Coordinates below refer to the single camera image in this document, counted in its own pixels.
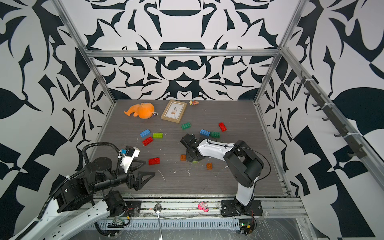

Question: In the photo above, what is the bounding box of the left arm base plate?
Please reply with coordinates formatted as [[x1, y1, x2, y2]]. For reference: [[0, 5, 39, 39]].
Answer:
[[116, 201, 142, 218]]

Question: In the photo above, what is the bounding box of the wooden picture frame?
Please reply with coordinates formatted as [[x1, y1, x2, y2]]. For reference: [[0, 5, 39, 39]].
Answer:
[[161, 100, 187, 124]]

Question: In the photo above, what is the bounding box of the small toy figure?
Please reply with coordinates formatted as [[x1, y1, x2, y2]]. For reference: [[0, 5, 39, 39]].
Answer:
[[189, 101, 199, 106]]

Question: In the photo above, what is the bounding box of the dark green lego brick centre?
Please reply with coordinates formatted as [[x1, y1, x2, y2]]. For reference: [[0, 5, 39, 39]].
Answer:
[[181, 123, 192, 130]]

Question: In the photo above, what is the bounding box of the red lego brick upper left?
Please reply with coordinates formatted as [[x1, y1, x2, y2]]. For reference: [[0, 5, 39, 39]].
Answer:
[[142, 137, 154, 146]]

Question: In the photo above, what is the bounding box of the red lego brick far right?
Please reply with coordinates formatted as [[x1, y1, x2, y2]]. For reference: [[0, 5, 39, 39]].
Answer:
[[219, 123, 227, 132]]

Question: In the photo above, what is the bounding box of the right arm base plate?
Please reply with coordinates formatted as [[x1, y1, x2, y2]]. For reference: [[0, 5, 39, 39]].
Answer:
[[221, 200, 263, 218]]

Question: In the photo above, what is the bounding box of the red lego brick lower left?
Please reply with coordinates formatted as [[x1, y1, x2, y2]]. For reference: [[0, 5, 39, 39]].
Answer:
[[148, 158, 160, 166]]

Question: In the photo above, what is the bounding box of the wall hook rack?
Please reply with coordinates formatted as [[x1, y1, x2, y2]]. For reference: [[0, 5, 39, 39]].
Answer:
[[297, 77, 367, 159]]

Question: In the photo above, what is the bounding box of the orange plush toy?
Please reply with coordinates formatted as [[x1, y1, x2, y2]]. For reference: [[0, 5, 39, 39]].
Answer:
[[124, 103, 155, 119]]

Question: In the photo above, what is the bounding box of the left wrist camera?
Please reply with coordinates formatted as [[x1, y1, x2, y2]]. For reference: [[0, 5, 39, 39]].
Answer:
[[119, 146, 141, 173]]

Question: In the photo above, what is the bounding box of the blue lego brick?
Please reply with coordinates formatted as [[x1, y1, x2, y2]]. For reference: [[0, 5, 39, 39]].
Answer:
[[140, 129, 151, 138], [200, 129, 211, 137]]

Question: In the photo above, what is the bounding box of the pink toy on rail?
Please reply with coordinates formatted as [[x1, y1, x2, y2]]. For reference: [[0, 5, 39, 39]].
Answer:
[[198, 202, 209, 212]]

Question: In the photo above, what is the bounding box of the metal spoon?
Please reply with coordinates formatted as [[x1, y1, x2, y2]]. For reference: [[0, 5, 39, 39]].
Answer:
[[154, 203, 163, 240]]

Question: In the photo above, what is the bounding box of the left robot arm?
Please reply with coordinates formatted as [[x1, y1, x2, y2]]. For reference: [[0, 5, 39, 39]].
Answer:
[[12, 142, 156, 240]]

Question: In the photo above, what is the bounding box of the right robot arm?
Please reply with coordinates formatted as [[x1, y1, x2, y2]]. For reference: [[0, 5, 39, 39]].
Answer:
[[181, 134, 264, 217]]

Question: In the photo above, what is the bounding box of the green lego brick right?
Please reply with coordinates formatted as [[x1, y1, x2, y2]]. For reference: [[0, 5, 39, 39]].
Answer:
[[210, 132, 221, 138]]

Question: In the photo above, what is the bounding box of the red lego brick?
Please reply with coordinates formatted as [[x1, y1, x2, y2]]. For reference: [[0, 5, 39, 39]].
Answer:
[[219, 123, 227, 132], [148, 158, 160, 166], [142, 137, 154, 146]]

